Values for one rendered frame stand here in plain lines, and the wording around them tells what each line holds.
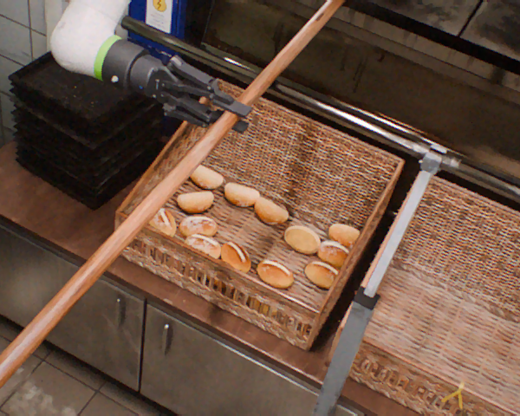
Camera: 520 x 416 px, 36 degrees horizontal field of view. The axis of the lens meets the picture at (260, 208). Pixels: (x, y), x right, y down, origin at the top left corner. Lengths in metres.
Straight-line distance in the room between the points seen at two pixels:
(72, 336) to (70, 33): 1.04
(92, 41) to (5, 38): 1.10
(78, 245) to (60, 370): 0.58
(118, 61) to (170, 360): 0.90
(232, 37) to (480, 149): 0.68
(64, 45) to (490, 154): 1.01
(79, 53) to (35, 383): 1.22
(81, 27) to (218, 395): 1.04
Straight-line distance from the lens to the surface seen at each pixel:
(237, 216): 2.17
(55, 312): 1.17
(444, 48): 1.90
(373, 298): 1.58
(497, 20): 2.06
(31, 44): 2.61
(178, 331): 2.04
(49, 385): 2.53
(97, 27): 1.61
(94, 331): 2.28
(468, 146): 1.99
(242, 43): 2.10
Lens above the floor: 2.14
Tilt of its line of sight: 45 degrees down
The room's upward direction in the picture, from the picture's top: 12 degrees clockwise
